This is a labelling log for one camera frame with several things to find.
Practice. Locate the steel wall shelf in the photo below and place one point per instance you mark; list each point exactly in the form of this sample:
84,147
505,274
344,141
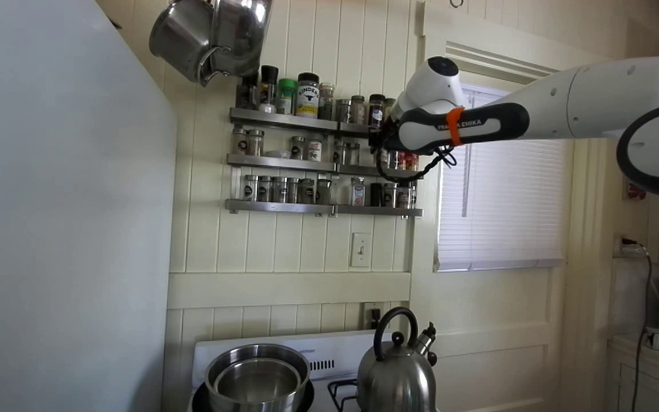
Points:
322,209
299,119
308,162

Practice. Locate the glass spice jar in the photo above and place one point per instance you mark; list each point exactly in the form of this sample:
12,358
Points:
253,142
314,150
265,189
306,190
251,189
276,189
324,190
354,154
290,190
339,151
359,107
377,107
296,147
343,110

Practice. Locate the white counter cabinet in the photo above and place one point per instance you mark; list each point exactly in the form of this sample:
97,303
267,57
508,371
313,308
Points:
651,381

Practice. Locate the green cap spice bottle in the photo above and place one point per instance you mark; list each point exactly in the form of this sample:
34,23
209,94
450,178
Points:
288,94

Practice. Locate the onion spice bottle black cap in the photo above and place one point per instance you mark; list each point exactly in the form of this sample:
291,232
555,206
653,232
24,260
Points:
405,194

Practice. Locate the black wall outlet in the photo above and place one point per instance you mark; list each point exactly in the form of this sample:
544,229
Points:
372,313

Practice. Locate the red cap spice bottle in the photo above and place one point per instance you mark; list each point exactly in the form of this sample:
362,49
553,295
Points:
413,160

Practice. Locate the hanging steel pan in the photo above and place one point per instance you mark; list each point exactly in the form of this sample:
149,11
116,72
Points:
242,30

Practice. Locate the white refrigerator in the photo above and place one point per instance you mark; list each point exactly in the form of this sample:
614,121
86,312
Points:
63,229

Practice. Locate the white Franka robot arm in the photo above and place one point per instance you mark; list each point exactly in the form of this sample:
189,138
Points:
613,98

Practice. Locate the glass jar silver cap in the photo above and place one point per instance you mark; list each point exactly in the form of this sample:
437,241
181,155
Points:
389,194

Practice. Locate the organic pepper glass jar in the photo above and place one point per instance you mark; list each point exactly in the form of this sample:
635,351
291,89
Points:
356,190

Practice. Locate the white gas stove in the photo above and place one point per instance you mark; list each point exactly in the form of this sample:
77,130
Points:
330,355

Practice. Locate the white label spice bottle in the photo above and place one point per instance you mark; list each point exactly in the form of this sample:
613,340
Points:
308,94

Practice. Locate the white light switch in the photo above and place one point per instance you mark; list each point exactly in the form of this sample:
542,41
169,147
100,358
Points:
360,249

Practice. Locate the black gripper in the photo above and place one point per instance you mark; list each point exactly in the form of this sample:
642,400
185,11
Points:
388,138

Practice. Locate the white window blind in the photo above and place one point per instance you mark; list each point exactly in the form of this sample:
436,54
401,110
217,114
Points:
498,206

